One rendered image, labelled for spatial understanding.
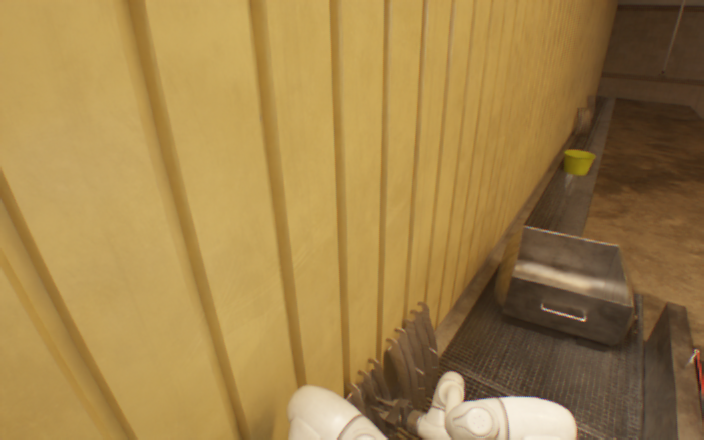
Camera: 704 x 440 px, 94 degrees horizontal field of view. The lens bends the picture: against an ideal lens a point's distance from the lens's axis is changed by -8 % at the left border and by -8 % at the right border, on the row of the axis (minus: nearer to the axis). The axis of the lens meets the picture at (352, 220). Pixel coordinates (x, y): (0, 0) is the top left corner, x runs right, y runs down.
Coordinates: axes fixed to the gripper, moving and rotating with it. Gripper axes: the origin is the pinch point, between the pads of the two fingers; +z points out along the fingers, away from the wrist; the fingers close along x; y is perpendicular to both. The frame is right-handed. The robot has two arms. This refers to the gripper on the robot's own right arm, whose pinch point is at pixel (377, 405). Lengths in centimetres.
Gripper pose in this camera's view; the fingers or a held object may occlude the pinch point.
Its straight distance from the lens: 177.8
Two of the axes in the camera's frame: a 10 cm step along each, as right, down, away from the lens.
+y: 1.9, 9.2, 3.3
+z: -7.8, -0.6, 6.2
